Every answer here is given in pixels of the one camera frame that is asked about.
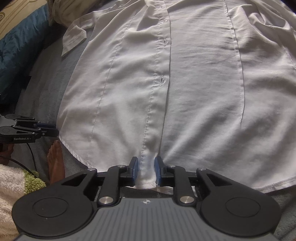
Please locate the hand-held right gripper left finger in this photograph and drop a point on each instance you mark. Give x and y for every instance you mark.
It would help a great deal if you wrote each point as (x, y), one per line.
(135, 171)

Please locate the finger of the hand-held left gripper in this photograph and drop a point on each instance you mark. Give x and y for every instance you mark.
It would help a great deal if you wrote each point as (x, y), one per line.
(49, 132)
(46, 126)

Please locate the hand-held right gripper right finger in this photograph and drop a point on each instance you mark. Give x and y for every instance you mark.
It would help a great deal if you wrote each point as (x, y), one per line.
(157, 171)

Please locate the white button shirt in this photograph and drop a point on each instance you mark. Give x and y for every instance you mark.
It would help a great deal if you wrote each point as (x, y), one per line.
(185, 81)

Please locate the person's foot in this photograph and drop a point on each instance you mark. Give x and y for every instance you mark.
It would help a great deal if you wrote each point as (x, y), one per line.
(56, 162)

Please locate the white green fuzzy robe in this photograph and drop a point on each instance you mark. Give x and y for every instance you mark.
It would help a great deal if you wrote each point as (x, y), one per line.
(11, 185)

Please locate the cream carved headboard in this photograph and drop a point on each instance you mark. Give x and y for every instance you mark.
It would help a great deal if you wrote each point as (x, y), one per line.
(13, 20)

